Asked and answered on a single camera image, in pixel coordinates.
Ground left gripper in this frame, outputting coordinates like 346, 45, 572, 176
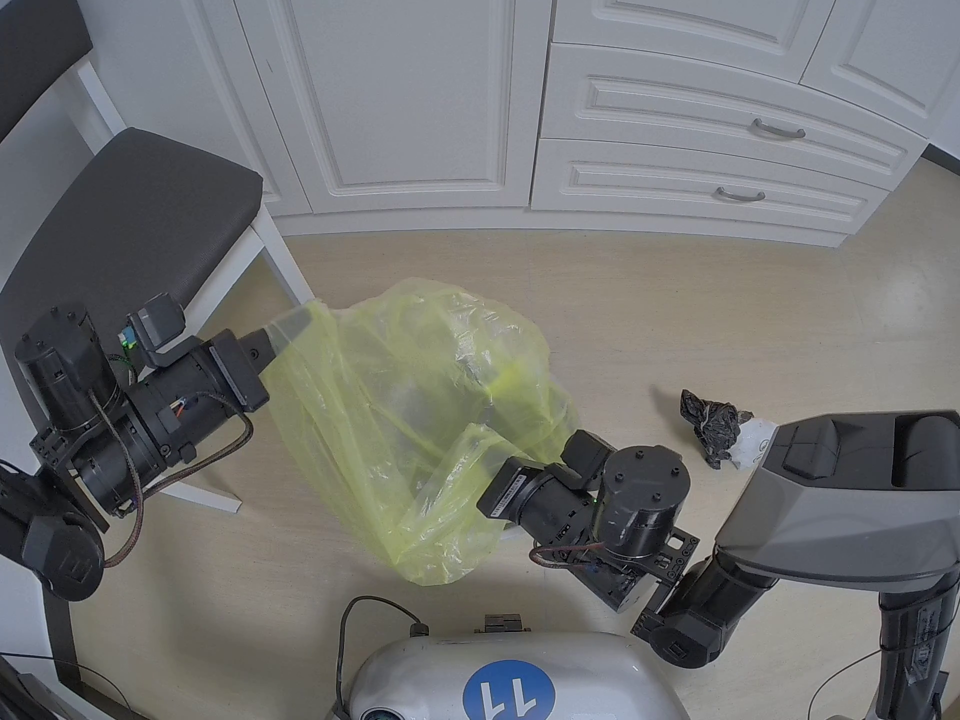
123, 330, 271, 474

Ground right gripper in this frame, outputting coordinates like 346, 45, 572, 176
477, 456, 605, 549

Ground yellow plastic bag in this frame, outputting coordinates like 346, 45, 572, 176
262, 276, 580, 589

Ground black plastic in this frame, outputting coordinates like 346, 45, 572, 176
678, 389, 755, 471

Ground white paper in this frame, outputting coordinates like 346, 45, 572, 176
731, 417, 777, 471

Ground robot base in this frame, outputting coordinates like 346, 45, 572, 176
330, 612, 691, 720

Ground white chair grey cushions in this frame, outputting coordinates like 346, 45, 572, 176
0, 0, 316, 514

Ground white wardrobe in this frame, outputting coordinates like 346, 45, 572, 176
168, 0, 960, 249

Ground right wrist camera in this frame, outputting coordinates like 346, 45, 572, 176
561, 430, 618, 492

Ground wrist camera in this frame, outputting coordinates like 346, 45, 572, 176
120, 293, 189, 369
561, 430, 618, 492

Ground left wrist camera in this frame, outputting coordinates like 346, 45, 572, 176
120, 293, 189, 369

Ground black cable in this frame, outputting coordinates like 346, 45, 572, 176
336, 595, 430, 720
86, 390, 256, 570

